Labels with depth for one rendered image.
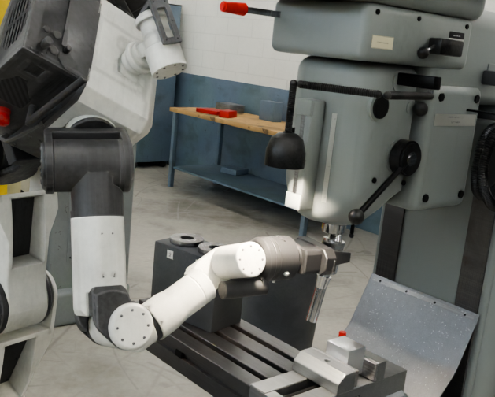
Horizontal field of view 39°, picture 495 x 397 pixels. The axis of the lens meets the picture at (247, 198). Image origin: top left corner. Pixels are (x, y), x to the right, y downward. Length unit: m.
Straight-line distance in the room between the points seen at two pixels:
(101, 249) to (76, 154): 0.16
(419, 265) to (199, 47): 7.14
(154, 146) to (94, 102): 7.58
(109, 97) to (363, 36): 0.45
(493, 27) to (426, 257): 0.57
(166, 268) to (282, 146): 0.72
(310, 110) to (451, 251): 0.60
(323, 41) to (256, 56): 6.63
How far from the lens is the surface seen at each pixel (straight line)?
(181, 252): 1.80
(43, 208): 1.63
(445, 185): 1.53
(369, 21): 1.25
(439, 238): 1.76
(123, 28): 1.38
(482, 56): 1.58
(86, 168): 1.20
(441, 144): 1.48
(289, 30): 1.37
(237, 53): 8.18
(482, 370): 1.79
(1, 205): 1.57
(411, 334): 1.79
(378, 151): 1.36
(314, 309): 1.49
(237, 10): 1.32
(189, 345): 1.72
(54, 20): 1.29
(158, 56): 1.26
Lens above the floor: 1.64
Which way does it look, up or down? 12 degrees down
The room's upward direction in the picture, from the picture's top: 6 degrees clockwise
